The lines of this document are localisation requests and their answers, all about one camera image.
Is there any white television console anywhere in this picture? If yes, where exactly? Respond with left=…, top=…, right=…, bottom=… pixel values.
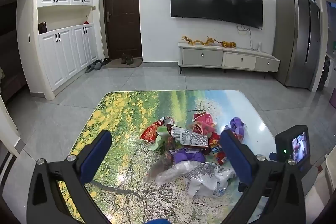
left=178, top=42, right=281, bottom=75

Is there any purple snack packet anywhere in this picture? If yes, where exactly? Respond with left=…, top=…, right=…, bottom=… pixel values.
left=169, top=148, right=206, bottom=165

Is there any grey steel refrigerator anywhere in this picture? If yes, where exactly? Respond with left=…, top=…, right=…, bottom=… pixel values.
left=272, top=0, right=321, bottom=92

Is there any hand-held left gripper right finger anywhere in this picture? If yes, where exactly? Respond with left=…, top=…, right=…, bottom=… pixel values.
left=220, top=130, right=306, bottom=224

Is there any white labelled wrapper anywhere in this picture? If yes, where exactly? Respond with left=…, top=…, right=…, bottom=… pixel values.
left=171, top=127, right=210, bottom=148

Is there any white shoe cabinet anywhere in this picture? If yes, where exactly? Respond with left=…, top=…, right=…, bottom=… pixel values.
left=16, top=0, right=99, bottom=100

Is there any clear plastic bag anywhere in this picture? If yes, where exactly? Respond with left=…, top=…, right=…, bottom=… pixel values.
left=143, top=153, right=201, bottom=186

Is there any red yellow snack wrapper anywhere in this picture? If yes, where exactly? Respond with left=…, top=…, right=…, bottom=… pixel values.
left=140, top=120, right=165, bottom=145

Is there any red pink wrapper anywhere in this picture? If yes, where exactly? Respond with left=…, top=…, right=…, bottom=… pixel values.
left=192, top=112, right=217, bottom=139

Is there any thin television cable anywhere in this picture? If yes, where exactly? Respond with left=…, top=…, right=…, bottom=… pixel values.
left=236, top=24, right=253, bottom=50

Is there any small red wrapper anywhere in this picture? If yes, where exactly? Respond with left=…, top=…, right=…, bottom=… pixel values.
left=209, top=132, right=221, bottom=146

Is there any dark brown entrance door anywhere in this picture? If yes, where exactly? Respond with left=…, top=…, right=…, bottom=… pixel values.
left=103, top=0, right=143, bottom=61

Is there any long golden dragon ornament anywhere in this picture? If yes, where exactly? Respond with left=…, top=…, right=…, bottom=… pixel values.
left=182, top=35, right=222, bottom=47

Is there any green crumpled wrapper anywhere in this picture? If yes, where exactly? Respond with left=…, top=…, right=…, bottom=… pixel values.
left=153, top=126, right=172, bottom=152

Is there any lilac crumpled wrapper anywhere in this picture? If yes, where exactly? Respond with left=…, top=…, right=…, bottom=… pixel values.
left=228, top=117, right=246, bottom=141

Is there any brown doormat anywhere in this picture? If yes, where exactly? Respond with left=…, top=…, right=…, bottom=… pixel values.
left=102, top=60, right=142, bottom=69

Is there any white chair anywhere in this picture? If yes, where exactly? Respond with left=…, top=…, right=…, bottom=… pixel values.
left=0, top=98, right=26, bottom=188

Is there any landscape print table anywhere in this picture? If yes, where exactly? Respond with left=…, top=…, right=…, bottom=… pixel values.
left=56, top=90, right=285, bottom=224

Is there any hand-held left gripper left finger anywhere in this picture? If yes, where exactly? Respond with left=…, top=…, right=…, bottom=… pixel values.
left=26, top=130, right=113, bottom=224

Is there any red blue candy wrapper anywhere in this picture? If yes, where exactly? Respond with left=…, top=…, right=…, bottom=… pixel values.
left=210, top=145, right=228, bottom=166

